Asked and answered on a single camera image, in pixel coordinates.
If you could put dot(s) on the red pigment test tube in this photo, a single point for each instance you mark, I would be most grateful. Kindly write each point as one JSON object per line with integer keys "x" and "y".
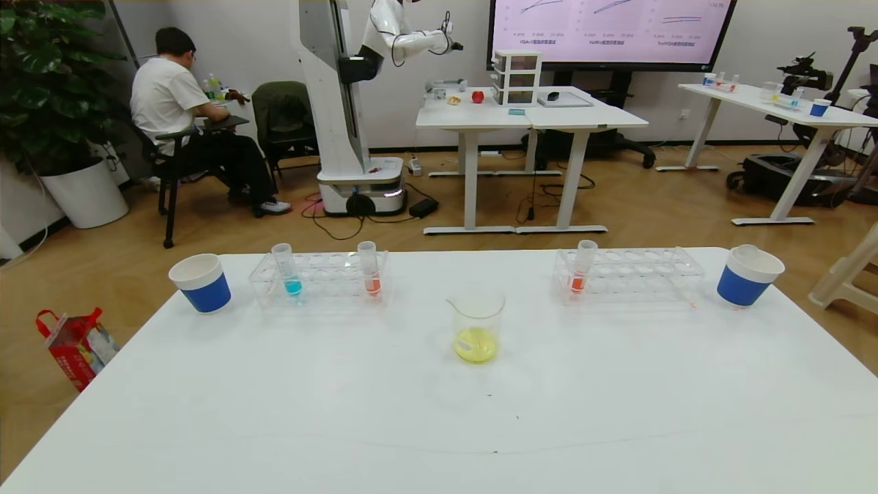
{"x": 370, "y": 274}
{"x": 582, "y": 271}

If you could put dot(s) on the black background robot arm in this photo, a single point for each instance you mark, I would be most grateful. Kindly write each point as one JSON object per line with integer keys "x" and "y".
{"x": 806, "y": 72}

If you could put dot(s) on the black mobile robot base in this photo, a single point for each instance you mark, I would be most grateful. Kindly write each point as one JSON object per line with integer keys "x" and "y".
{"x": 768, "y": 178}

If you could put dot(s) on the clear glass beaker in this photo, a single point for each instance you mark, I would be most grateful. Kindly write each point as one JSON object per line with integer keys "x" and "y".
{"x": 477, "y": 329}

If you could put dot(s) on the clear acrylic tube rack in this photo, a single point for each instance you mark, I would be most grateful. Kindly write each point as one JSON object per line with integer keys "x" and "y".
{"x": 329, "y": 281}
{"x": 631, "y": 278}

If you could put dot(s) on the blue pigment test tube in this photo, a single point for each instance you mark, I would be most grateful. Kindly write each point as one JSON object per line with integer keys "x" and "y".
{"x": 289, "y": 274}

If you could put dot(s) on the small clear tube rack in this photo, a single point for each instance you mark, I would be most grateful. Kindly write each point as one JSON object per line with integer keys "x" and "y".
{"x": 720, "y": 83}

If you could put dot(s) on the black power adapter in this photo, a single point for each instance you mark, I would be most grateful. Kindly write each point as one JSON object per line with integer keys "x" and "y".
{"x": 424, "y": 207}

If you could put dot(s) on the white power strip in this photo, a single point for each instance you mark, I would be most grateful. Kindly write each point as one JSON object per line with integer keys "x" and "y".
{"x": 415, "y": 165}

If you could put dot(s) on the white standing desk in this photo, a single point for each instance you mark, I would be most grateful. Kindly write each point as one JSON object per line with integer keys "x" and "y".
{"x": 583, "y": 116}
{"x": 470, "y": 116}

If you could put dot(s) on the grey small device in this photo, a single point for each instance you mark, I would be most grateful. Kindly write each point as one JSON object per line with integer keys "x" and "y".
{"x": 446, "y": 84}

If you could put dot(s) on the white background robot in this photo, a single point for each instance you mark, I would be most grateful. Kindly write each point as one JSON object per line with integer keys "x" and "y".
{"x": 336, "y": 103}

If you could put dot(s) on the white drawer organizer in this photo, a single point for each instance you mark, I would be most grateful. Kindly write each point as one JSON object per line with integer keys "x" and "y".
{"x": 518, "y": 75}

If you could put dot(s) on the grey flat tray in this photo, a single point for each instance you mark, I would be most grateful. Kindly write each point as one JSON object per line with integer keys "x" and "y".
{"x": 566, "y": 100}

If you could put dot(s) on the black screen stand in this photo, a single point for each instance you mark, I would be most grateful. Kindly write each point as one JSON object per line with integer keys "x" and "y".
{"x": 610, "y": 140}

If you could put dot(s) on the chair with green jacket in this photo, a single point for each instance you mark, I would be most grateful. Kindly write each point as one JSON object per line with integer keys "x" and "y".
{"x": 282, "y": 113}

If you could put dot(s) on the blue white paper cup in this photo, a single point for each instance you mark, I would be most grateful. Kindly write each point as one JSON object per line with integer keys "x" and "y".
{"x": 204, "y": 288}
{"x": 746, "y": 285}

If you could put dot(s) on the brown plush toy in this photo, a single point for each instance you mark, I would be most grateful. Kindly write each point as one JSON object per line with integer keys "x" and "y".
{"x": 238, "y": 97}

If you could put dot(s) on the large display screen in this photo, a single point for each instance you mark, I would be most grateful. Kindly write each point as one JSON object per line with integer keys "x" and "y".
{"x": 603, "y": 31}

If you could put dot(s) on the black office chair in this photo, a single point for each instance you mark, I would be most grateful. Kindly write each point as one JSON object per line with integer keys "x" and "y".
{"x": 171, "y": 171}

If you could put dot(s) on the seated man white shirt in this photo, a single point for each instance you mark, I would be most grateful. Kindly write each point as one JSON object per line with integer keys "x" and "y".
{"x": 168, "y": 103}

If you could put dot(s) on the long white desk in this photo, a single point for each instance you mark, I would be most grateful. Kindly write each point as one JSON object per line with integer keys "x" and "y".
{"x": 754, "y": 97}

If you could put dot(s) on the white plant pot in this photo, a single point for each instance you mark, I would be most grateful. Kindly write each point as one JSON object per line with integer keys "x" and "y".
{"x": 86, "y": 192}

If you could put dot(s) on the red shopping bag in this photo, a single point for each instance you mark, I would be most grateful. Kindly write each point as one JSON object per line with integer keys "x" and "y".
{"x": 72, "y": 346}

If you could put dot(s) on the small blue cup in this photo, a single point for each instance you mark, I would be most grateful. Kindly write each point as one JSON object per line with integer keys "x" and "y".
{"x": 821, "y": 108}

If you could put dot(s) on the beige plastic stool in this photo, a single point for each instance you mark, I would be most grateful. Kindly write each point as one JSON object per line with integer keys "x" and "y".
{"x": 847, "y": 274}

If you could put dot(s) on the green potted plant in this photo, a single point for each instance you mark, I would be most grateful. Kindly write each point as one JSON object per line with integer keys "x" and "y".
{"x": 48, "y": 75}

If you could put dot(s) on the black camera tripod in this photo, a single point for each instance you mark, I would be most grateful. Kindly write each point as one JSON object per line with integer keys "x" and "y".
{"x": 854, "y": 62}

